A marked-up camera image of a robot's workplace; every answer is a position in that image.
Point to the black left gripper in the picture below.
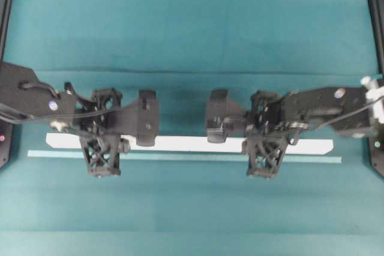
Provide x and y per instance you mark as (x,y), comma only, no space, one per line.
(103,115)

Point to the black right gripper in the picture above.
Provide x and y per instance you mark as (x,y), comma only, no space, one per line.
(261,122)

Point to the white wooden board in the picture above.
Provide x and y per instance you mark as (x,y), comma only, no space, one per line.
(194,144)

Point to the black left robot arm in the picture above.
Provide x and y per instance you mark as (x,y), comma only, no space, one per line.
(24,98)

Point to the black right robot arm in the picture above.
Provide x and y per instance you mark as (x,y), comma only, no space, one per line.
(349,111)

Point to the light teal tape strip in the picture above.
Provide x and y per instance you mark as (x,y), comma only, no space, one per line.
(196,157)

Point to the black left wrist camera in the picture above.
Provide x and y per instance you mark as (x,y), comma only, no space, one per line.
(101,154)

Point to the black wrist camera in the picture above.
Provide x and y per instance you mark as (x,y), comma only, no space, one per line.
(265,155)
(101,154)

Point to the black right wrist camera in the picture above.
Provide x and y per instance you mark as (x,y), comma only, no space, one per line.
(265,155)

